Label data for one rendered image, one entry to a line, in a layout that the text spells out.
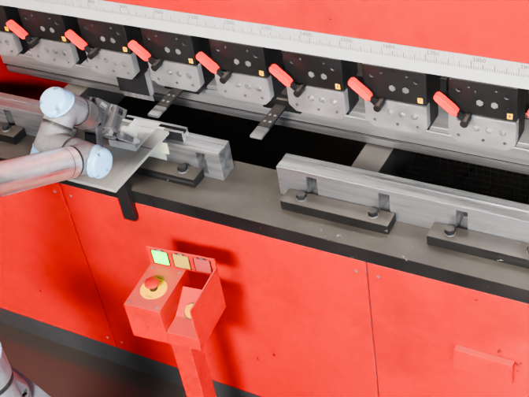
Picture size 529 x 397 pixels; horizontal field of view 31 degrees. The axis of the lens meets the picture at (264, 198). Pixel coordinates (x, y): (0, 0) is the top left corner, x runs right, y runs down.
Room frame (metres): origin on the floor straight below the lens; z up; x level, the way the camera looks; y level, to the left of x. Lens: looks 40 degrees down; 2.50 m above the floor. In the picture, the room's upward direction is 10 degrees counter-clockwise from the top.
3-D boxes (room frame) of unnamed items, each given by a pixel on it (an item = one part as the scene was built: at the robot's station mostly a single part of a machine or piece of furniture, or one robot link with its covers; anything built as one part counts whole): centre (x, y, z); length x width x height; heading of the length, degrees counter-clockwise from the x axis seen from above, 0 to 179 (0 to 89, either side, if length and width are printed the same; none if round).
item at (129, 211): (2.07, 0.40, 0.88); 0.14 x 0.04 x 0.22; 146
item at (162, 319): (1.77, 0.28, 0.75); 0.20 x 0.16 x 0.18; 61
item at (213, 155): (2.19, 0.25, 0.92); 0.39 x 0.06 x 0.10; 56
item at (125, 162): (2.10, 0.37, 1.00); 0.26 x 0.18 x 0.01; 146
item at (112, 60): (2.23, 0.31, 1.26); 0.15 x 0.09 x 0.17; 56
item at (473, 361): (1.51, -0.47, 0.58); 0.15 x 0.02 x 0.07; 56
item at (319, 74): (1.90, -0.18, 1.26); 0.15 x 0.09 x 0.17; 56
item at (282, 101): (2.16, -0.08, 1.01); 0.26 x 0.12 x 0.05; 146
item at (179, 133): (2.21, 0.27, 0.98); 0.20 x 0.03 x 0.03; 56
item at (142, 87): (2.22, 0.29, 1.13); 0.10 x 0.02 x 0.10; 56
